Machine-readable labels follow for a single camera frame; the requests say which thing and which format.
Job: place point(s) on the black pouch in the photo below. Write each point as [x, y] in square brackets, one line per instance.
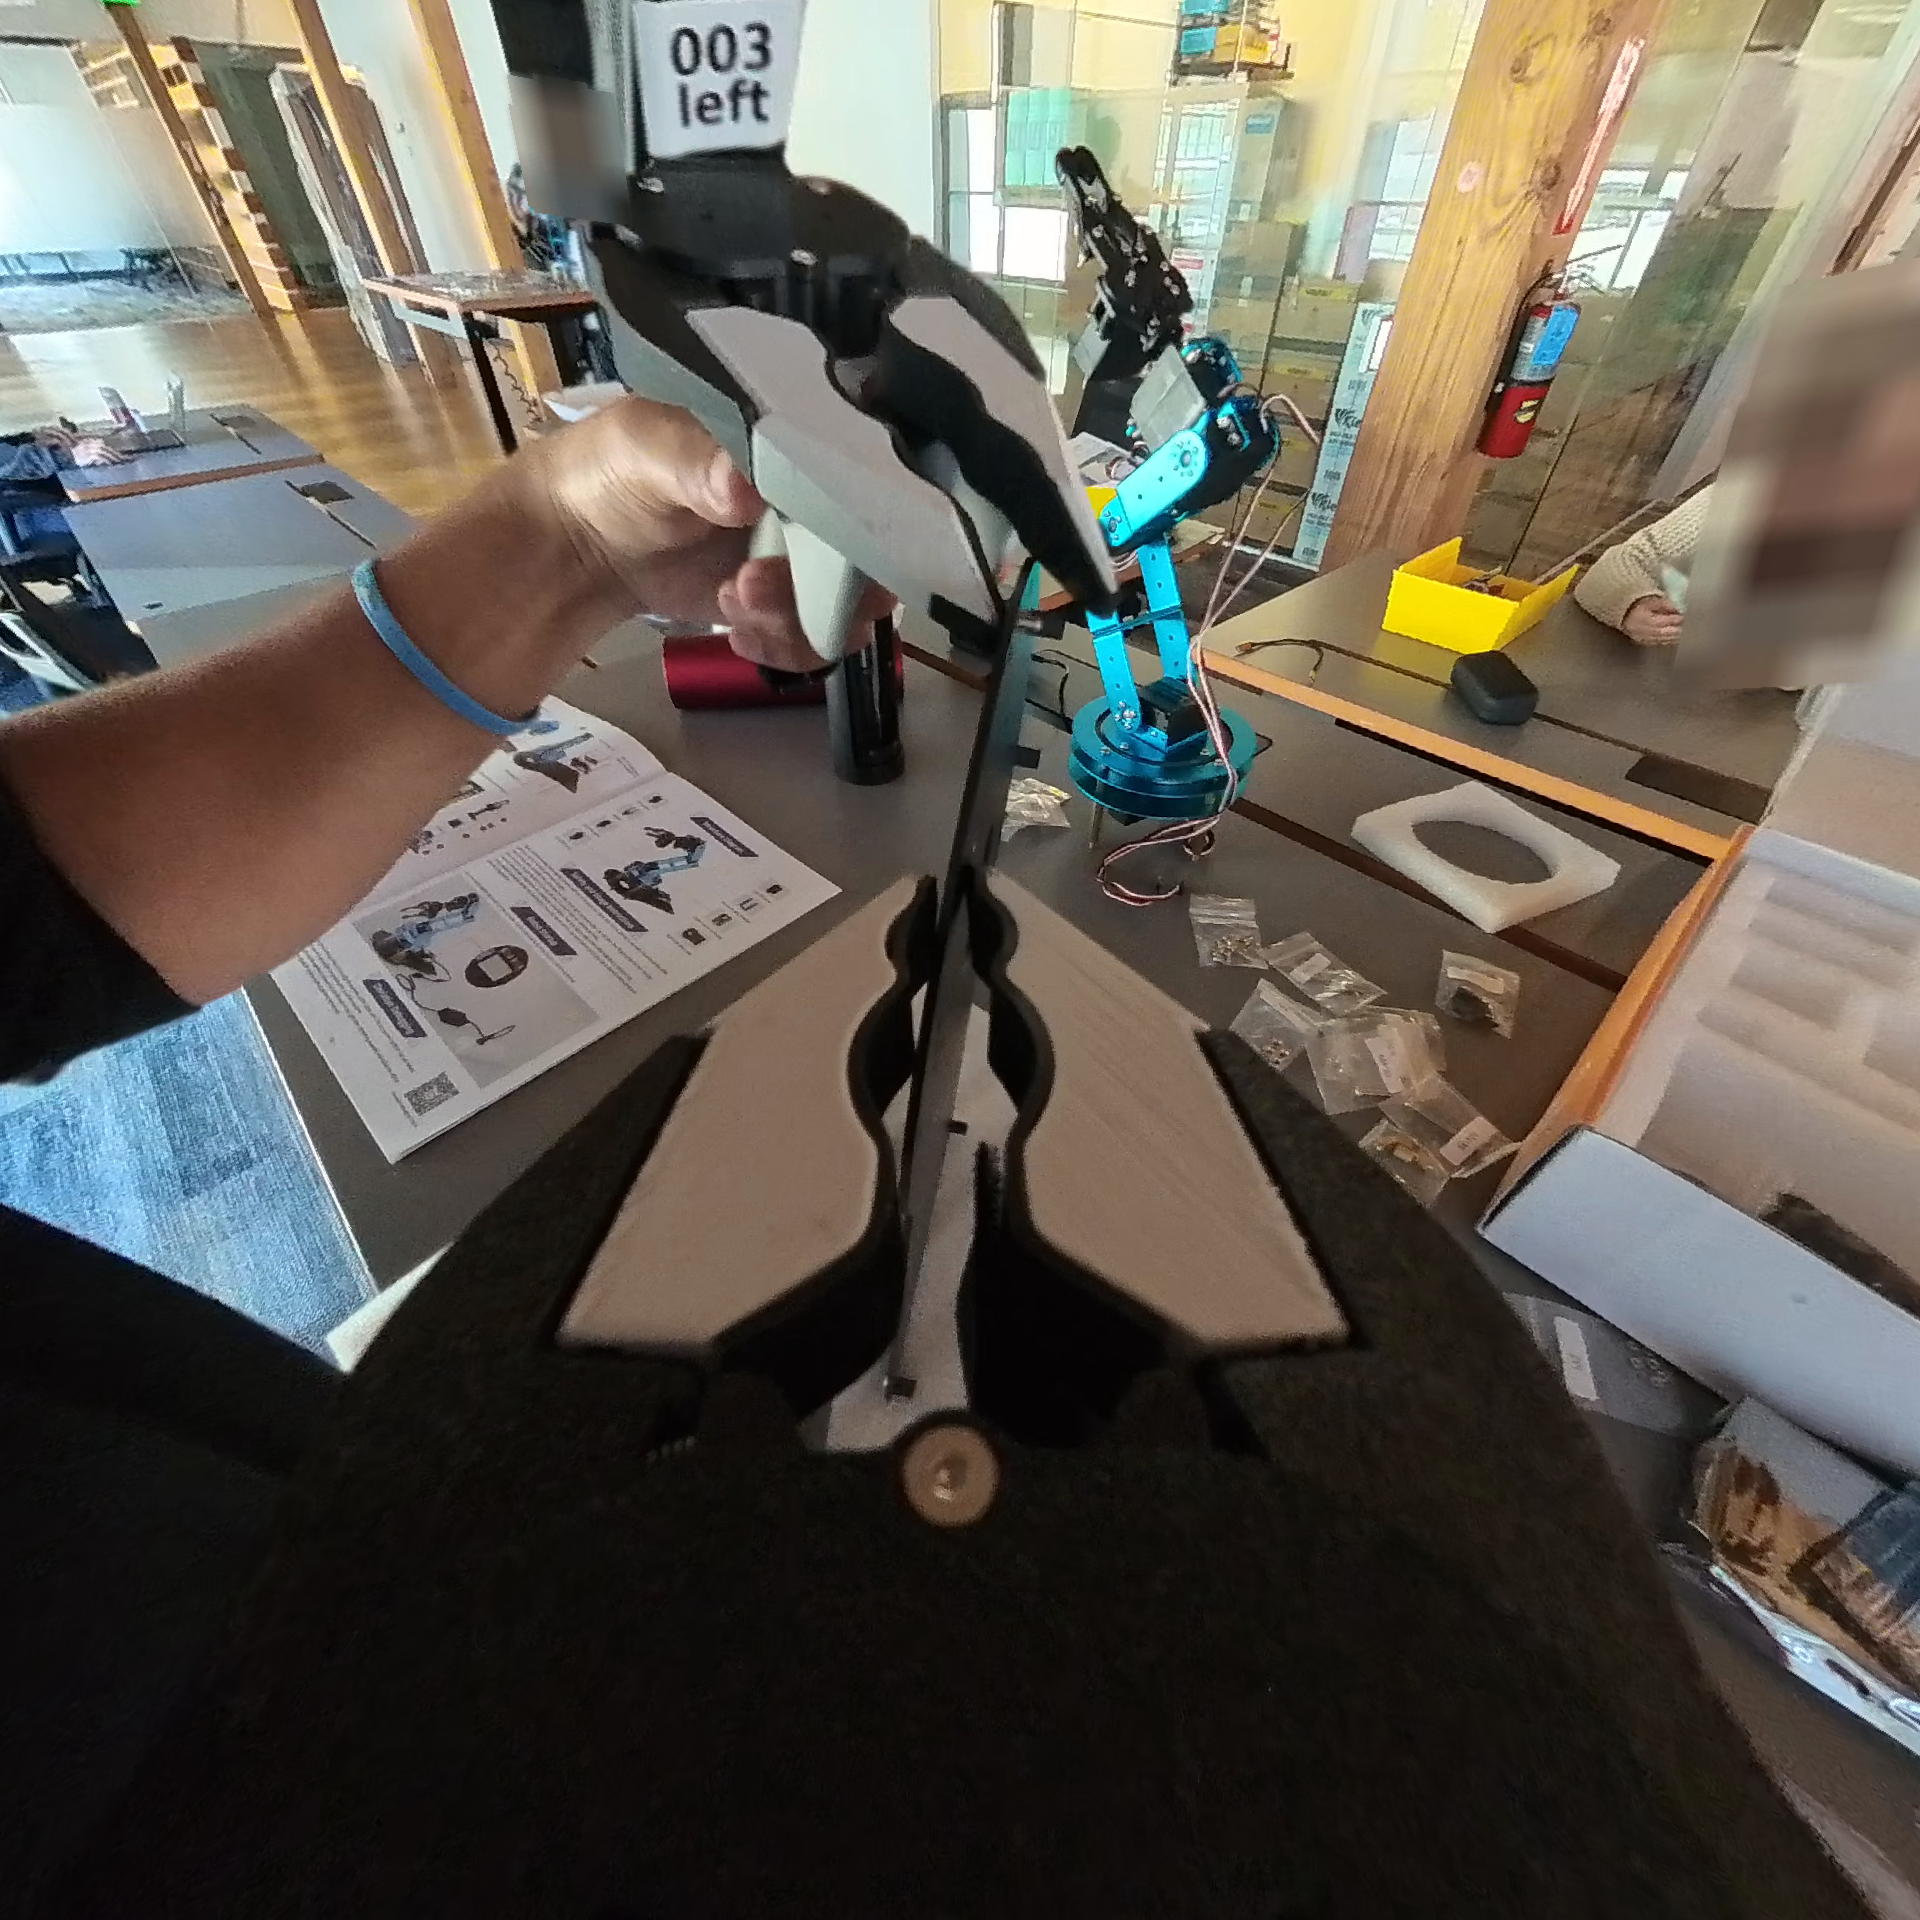
[1493, 690]

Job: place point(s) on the instruction booklet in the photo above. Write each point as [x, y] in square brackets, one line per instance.
[600, 960]

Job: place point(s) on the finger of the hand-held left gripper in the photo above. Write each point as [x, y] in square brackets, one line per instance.
[973, 339]
[855, 511]

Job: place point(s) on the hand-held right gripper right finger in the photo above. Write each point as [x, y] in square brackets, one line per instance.
[1171, 1185]

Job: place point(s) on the yellow bin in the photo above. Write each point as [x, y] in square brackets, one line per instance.
[1441, 616]

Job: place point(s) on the clear plastic bag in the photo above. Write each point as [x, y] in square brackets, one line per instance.
[1635, 1380]

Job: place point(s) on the black cylinder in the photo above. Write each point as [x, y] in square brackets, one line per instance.
[867, 735]

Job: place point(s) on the pile of small hardware bags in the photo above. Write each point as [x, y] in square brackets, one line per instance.
[1371, 1059]

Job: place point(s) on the black metal base plate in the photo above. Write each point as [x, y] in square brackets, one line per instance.
[941, 1049]

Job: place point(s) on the white foam frame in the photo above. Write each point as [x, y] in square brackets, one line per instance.
[1560, 885]

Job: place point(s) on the person's left forearm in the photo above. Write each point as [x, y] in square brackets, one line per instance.
[225, 780]

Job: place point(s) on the person's black top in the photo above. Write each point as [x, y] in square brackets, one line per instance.
[89, 1424]

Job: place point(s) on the stack of cardboard boxes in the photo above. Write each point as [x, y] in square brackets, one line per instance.
[1305, 329]

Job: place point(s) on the blue wristband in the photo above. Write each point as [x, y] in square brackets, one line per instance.
[427, 661]

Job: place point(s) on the orange white cardboard box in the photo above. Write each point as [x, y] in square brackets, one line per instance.
[1650, 1259]

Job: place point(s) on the person's left hand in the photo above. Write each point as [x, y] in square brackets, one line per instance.
[628, 511]

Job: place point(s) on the silver foil bag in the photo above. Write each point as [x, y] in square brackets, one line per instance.
[1799, 1559]

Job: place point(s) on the blue toy robot arm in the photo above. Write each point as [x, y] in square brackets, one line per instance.
[1184, 451]

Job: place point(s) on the white foam sheet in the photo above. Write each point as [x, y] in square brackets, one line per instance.
[381, 1313]

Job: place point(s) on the red fire extinguisher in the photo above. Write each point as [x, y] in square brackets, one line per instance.
[1516, 404]

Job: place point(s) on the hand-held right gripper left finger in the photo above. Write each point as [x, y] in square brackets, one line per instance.
[735, 1185]

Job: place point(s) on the wooden post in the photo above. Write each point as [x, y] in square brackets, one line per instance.
[1469, 269]

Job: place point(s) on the wooden table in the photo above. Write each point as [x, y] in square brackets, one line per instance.
[481, 293]

